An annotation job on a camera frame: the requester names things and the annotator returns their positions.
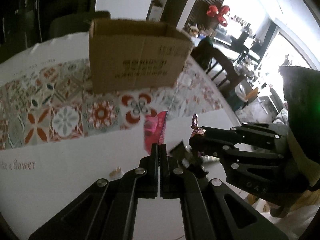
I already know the dark wooden dining chair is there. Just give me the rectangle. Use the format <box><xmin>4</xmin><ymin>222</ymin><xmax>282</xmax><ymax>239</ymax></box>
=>
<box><xmin>191</xmin><ymin>36</ymin><xmax>247</xmax><ymax>94</ymax></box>

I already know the dark green dining chair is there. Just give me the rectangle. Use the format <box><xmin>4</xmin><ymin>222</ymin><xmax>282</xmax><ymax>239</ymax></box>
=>
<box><xmin>49</xmin><ymin>11</ymin><xmax>112</xmax><ymax>39</ymax></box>

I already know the dark glass sliding door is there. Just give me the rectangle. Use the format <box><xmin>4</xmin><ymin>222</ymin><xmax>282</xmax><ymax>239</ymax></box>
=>
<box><xmin>0</xmin><ymin>0</ymin><xmax>100</xmax><ymax>46</ymax></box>

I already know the tile print tablecloth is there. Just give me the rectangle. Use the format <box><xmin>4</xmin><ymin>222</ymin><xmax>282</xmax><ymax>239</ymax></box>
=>
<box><xmin>0</xmin><ymin>31</ymin><xmax>250</xmax><ymax>240</ymax></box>

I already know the small yellow pastry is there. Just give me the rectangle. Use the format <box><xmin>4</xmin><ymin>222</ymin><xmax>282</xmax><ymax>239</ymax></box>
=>
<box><xmin>109</xmin><ymin>165</ymin><xmax>123</xmax><ymax>178</ymax></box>

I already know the white hallway cabinet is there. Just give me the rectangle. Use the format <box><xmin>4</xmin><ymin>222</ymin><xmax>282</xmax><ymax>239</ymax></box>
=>
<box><xmin>147</xmin><ymin>1</ymin><xmax>163</xmax><ymax>22</ymax></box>

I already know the orange and white object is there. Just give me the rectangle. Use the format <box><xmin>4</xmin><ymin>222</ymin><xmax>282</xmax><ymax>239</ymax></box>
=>
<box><xmin>236</xmin><ymin>84</ymin><xmax>259</xmax><ymax>103</ymax></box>

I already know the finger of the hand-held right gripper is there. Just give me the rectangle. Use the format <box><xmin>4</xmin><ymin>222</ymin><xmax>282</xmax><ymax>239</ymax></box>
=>
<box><xmin>197</xmin><ymin>145</ymin><xmax>294</xmax><ymax>204</ymax></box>
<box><xmin>189</xmin><ymin>122</ymin><xmax>288</xmax><ymax>155</ymax></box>

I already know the person's beige clothing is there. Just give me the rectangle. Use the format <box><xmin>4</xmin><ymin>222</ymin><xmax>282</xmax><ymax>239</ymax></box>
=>
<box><xmin>250</xmin><ymin>187</ymin><xmax>320</xmax><ymax>240</ymax></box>

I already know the pink snack packet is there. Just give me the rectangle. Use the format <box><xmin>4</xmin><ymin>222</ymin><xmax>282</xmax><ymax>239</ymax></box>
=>
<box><xmin>143</xmin><ymin>111</ymin><xmax>168</xmax><ymax>155</ymax></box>

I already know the red balloon decoration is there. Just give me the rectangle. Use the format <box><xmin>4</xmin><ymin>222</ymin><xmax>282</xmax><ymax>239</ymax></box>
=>
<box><xmin>206</xmin><ymin>4</ymin><xmax>230</xmax><ymax>27</ymax></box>

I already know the shelf with figurines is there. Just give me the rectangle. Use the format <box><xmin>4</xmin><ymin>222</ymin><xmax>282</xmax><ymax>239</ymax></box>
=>
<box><xmin>230</xmin><ymin>15</ymin><xmax>263</xmax><ymax>46</ymax></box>

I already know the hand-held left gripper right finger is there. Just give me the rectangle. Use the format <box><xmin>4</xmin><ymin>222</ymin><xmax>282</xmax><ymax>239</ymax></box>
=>
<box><xmin>159</xmin><ymin>144</ymin><xmax>289</xmax><ymax>240</ymax></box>

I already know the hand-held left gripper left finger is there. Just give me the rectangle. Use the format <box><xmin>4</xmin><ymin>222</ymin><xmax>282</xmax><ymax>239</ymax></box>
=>
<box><xmin>28</xmin><ymin>143</ymin><xmax>160</xmax><ymax>240</ymax></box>

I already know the brown cardboard box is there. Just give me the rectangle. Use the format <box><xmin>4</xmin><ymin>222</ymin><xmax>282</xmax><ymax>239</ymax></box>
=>
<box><xmin>89</xmin><ymin>19</ymin><xmax>194</xmax><ymax>94</ymax></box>

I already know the purple gold foil candy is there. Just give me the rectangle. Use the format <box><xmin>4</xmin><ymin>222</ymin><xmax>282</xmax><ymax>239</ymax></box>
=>
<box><xmin>190</xmin><ymin>113</ymin><xmax>206</xmax><ymax>138</ymax></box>

